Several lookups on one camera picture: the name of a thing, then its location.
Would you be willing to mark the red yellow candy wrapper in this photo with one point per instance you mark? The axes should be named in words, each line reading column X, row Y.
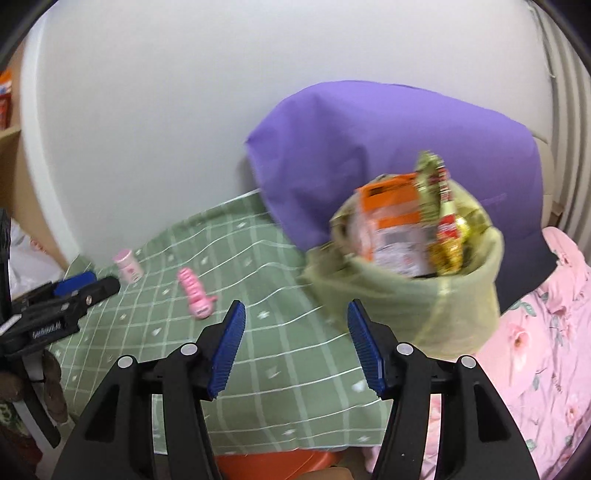
column 448, row 230

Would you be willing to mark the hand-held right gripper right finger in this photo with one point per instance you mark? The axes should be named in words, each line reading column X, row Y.
column 364, row 350

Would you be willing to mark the beige headboard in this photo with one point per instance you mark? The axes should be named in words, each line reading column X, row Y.
column 547, row 184

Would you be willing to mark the beige pleated curtain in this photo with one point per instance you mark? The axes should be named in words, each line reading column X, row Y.
column 568, row 138

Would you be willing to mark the purple cloth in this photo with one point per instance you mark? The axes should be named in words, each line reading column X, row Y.
column 369, row 138

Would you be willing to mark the small pink capped bottle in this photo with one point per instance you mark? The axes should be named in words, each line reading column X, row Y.
column 128, row 267

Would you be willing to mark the person's left hand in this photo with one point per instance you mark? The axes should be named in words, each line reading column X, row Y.
column 56, row 392

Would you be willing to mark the red package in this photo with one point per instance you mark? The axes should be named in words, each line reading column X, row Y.
column 5, row 101

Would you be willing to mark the wooden shelf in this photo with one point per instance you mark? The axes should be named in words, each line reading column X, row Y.
column 23, row 194

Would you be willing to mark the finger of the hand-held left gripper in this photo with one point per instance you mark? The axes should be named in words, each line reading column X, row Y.
column 94, row 290
column 74, row 284

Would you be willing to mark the pink floral blanket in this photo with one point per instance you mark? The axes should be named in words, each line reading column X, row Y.
column 531, row 369

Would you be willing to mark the bin with yellow bag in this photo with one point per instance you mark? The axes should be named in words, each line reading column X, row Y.
column 415, row 304

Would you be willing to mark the green checked tablecloth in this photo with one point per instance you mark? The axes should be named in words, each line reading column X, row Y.
column 277, row 332

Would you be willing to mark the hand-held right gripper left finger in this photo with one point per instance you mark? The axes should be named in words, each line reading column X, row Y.
column 228, row 350

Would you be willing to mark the pink pig toy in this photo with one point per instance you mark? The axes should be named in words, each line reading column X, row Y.
column 196, row 293

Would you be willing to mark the orange plastic stool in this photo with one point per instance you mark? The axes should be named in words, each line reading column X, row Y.
column 277, row 464

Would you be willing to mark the orange snack packet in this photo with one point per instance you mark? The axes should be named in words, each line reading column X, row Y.
column 392, row 217

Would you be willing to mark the white plastic bag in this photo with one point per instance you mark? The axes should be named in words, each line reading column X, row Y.
column 27, row 263

